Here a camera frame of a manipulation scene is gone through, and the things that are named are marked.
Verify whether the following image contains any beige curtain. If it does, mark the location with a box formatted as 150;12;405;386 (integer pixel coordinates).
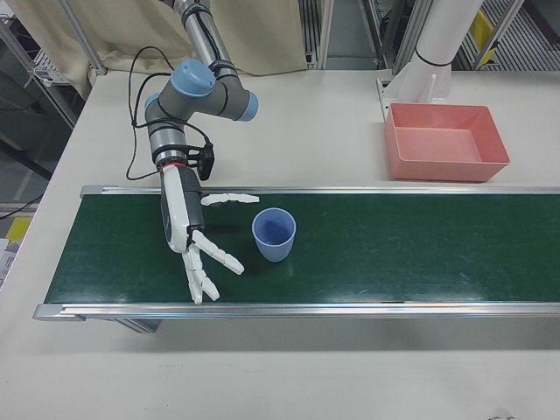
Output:
8;0;307;78

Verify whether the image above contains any yellow sheet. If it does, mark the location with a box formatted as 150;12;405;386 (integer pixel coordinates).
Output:
7;217;32;242

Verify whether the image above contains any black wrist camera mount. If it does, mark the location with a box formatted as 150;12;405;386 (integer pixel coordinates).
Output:
185;140;216;182

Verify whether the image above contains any pink plastic box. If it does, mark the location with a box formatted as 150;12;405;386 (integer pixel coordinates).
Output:
383;102;512;183

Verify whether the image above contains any green conveyor belt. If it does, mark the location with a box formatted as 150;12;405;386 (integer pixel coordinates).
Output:
33;184;560;336

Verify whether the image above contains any white column with bracket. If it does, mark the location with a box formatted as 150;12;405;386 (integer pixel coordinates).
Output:
375;0;478;123

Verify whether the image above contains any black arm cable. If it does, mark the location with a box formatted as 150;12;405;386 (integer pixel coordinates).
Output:
125;46;176;181

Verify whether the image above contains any blue plastic cup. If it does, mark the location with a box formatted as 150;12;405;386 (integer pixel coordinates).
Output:
251;207;298;263

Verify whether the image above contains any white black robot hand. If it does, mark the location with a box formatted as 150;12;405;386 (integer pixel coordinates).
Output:
159;164;261;305

